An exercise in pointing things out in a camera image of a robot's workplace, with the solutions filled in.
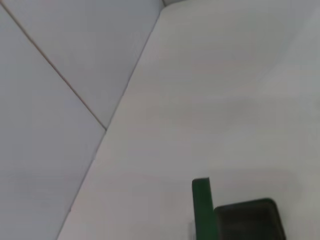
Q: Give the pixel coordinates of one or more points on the green glasses case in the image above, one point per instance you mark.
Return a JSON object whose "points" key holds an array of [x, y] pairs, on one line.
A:
{"points": [[202, 212]]}

